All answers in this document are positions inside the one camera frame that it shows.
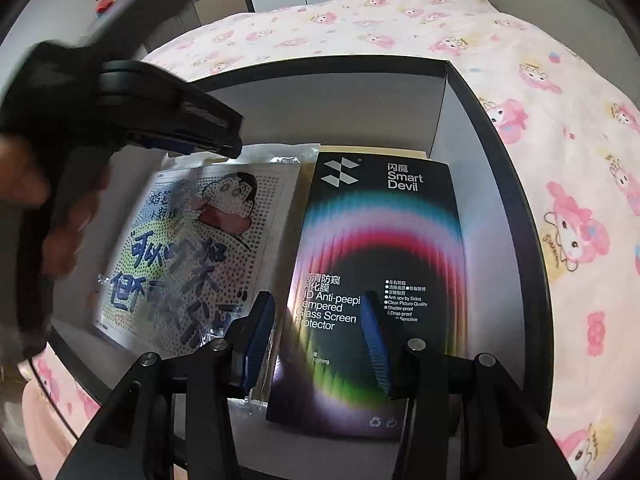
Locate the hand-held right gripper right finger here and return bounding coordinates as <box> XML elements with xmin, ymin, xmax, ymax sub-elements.
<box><xmin>361</xmin><ymin>290</ymin><xmax>576</xmax><ymax>480</ymax></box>

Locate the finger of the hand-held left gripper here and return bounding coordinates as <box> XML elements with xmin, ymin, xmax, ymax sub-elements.
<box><xmin>100</xmin><ymin>60</ymin><xmax>244</xmax><ymax>142</ymax></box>
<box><xmin>125</xmin><ymin>130</ymin><xmax>242</xmax><ymax>161</ymax></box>

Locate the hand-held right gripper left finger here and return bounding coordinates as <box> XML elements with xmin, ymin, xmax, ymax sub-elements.
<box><xmin>55</xmin><ymin>291</ymin><xmax>277</xmax><ymax>480</ymax></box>

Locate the black rainbow screen protector box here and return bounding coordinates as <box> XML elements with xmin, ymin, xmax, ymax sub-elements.
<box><xmin>266</xmin><ymin>151</ymin><xmax>468</xmax><ymax>443</ymax></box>

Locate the cartoon bead sheet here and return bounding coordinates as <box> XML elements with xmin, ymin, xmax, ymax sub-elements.
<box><xmin>92</xmin><ymin>142</ymin><xmax>321</xmax><ymax>413</ymax></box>

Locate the black cardboard box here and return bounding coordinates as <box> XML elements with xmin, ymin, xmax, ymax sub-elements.
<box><xmin>30</xmin><ymin>59</ymin><xmax>551</xmax><ymax>480</ymax></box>

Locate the person's left hand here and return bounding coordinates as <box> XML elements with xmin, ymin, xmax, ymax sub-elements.
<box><xmin>0</xmin><ymin>134</ymin><xmax>113</xmax><ymax>266</ymax></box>

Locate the yellow screen protector box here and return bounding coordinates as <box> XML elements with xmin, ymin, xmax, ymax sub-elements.
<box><xmin>285</xmin><ymin>146</ymin><xmax>429</xmax><ymax>261</ymax></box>

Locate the pink printed blanket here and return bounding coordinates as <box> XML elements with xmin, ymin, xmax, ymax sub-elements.
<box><xmin>20</xmin><ymin>0</ymin><xmax>640</xmax><ymax>480</ymax></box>

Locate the grey padded headboard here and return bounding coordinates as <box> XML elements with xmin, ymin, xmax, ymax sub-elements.
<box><xmin>487</xmin><ymin>0</ymin><xmax>616</xmax><ymax>46</ymax></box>

